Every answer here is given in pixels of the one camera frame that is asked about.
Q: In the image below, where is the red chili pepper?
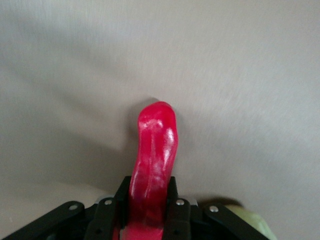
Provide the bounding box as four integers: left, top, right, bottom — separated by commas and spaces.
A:
112, 100, 179, 240

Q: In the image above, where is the brown table mat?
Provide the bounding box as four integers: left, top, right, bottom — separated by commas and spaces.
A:
0, 0, 320, 240

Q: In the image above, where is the green pink peach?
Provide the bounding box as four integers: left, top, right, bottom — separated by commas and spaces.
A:
229, 202, 272, 240

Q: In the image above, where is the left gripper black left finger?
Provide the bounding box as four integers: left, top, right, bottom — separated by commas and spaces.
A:
0, 175, 133, 240

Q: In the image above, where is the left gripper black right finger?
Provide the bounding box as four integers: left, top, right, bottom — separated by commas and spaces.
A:
162, 176, 266, 240

